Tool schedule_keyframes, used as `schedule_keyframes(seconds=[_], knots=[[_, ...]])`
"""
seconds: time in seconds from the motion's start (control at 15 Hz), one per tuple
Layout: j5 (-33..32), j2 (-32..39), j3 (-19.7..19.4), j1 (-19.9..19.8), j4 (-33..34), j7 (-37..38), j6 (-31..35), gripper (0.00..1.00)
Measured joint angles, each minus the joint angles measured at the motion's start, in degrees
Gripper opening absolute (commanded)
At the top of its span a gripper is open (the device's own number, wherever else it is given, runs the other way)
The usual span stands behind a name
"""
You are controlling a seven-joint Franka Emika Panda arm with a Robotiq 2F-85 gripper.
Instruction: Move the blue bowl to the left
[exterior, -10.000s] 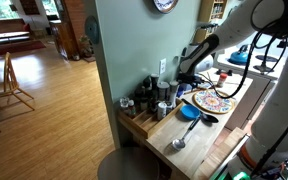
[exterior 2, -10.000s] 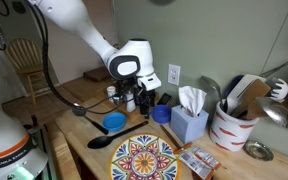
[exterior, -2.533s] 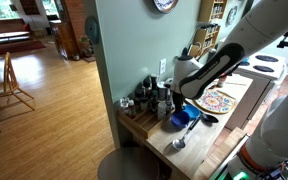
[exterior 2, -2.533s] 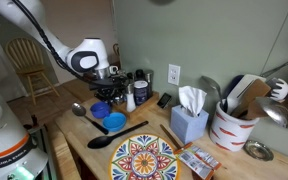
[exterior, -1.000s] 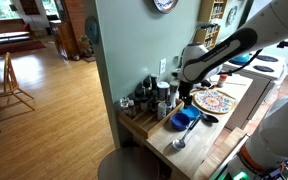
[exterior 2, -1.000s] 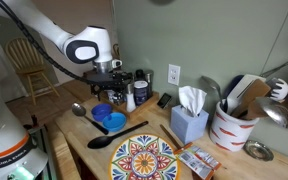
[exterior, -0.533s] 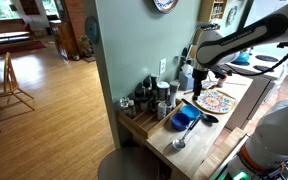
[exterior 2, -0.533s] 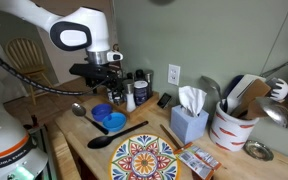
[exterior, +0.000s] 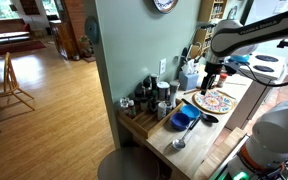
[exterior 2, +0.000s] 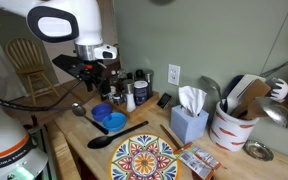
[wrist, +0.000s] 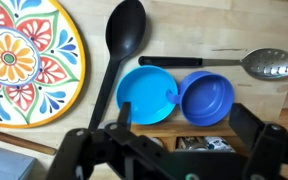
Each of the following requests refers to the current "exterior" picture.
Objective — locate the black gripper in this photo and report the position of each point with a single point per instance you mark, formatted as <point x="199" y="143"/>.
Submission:
<point x="213" y="70"/>

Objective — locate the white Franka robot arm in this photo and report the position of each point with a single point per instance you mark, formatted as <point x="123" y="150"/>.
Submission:
<point x="250" y="33"/>

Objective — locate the light blue bowl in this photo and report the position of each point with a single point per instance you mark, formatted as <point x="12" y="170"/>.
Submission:
<point x="191" y="111"/>

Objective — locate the red lid spice jar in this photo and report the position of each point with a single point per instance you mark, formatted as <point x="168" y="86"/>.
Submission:
<point x="221" y="80"/>

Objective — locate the wooden chopstick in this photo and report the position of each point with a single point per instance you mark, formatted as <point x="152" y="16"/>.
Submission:
<point x="192" y="90"/>

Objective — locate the colourful painted plate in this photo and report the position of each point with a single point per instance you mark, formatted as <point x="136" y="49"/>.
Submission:
<point x="214" y="101"/>

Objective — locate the blue tissue box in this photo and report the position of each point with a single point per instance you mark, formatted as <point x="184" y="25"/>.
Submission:
<point x="188" y="81"/>

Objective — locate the white tissue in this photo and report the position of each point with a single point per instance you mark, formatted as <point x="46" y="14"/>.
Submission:
<point x="189" y="66"/>

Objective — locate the black plastic spoon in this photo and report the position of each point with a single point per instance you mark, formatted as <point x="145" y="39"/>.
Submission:
<point x="209" y="117"/>

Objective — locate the white shaker with metal top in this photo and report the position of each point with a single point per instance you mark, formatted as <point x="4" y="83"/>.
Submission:
<point x="174" y="95"/>

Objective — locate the wooden spatula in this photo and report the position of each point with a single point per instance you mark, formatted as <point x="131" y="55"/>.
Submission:
<point x="194" y="50"/>

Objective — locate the blue pot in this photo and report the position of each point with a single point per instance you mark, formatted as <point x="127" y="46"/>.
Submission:
<point x="239" y="59"/>

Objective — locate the dark jar with white lid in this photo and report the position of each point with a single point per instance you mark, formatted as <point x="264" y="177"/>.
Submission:
<point x="163" y="90"/>

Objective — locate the white power outlet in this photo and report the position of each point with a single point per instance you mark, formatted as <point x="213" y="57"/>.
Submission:
<point x="163" y="66"/>

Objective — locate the small white jar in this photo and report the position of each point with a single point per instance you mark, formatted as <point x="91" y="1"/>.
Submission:
<point x="161" y="111"/>

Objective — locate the steel pepper grinder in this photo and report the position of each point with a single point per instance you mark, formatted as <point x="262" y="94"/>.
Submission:
<point x="154" y="81"/>

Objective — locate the black cap bottle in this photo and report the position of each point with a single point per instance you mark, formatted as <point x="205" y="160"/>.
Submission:
<point x="147" y="85"/>

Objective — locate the white stove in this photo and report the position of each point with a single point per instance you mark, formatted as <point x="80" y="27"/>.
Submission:
<point x="270" y="71"/>

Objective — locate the wooden spice tray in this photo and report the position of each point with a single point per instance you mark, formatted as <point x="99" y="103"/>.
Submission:
<point x="144" y="123"/>

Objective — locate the clear glass bottle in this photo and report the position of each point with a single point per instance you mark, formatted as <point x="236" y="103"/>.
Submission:
<point x="124" y="103"/>

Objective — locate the round grey stool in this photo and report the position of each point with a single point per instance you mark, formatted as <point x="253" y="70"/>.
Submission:
<point x="127" y="165"/>

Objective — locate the potted plant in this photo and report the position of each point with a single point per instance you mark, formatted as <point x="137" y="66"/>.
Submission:
<point x="85" y="46"/>

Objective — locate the dark wooden cabinet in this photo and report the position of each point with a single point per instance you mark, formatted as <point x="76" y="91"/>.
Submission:
<point x="64" y="38"/>

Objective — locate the red rug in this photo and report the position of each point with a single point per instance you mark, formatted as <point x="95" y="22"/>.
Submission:
<point x="14" y="48"/>

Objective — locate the wooden windsor chair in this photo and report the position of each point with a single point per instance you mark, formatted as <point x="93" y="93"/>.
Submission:
<point x="9" y="86"/>

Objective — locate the wooden bench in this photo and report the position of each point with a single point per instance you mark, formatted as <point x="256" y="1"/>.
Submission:
<point x="4" y="31"/>

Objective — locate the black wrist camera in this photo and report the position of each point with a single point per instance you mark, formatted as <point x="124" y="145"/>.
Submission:
<point x="232" y="68"/>

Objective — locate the wooden wall shelf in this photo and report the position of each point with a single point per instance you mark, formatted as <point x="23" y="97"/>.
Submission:
<point x="205" y="13"/>

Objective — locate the dark round wall disc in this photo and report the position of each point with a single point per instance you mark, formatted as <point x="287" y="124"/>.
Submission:
<point x="91" y="29"/>

